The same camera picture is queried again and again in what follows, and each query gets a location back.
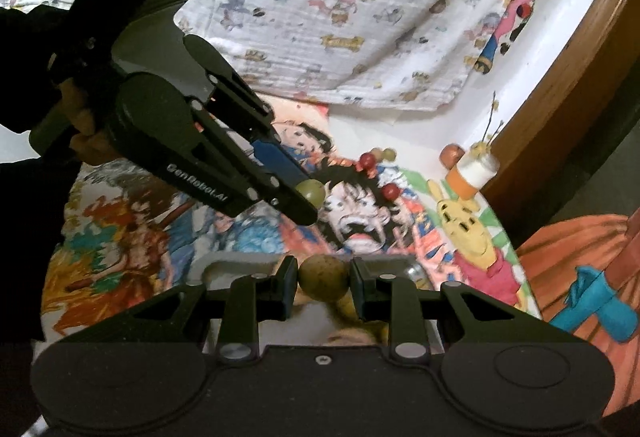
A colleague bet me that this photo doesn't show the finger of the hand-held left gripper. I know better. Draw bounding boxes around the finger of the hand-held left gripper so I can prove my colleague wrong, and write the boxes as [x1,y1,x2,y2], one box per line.
[185,34,313,189]
[162,100,319,225]

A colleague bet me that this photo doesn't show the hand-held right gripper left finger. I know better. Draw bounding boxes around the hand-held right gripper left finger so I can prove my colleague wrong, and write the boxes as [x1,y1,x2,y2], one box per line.
[120,256,300,363]

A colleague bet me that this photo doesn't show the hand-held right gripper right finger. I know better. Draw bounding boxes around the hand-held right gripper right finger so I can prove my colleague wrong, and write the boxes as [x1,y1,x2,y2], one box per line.
[350,257,521,363]

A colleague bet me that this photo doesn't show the green grape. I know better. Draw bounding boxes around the green grape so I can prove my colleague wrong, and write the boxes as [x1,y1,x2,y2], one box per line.
[296,180,326,207]

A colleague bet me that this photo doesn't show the metal tray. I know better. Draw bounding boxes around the metal tray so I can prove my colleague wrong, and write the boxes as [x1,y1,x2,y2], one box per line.
[190,253,443,360]

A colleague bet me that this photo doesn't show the person's left hand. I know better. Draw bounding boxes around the person's left hand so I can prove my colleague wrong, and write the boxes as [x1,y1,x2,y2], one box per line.
[59,77,120,166]

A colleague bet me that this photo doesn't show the colourful anime drawing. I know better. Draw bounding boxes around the colourful anime drawing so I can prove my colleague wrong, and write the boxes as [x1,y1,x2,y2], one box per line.
[42,100,451,343]

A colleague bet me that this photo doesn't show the white and orange jar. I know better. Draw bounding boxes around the white and orange jar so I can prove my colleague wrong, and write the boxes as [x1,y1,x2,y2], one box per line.
[446,151,501,202]

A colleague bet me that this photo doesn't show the small red apple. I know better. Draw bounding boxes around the small red apple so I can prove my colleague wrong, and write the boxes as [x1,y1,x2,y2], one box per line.
[439,144,463,169]

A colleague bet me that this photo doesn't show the yellow flower twig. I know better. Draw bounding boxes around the yellow flower twig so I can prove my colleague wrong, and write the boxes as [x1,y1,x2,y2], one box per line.
[477,91,506,155]

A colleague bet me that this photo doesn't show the wall poster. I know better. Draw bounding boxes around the wall poster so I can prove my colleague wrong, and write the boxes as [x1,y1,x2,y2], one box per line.
[514,212,640,418]

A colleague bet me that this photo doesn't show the wooden door frame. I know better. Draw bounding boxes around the wooden door frame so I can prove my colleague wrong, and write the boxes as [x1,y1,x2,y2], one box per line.
[480,0,640,223]

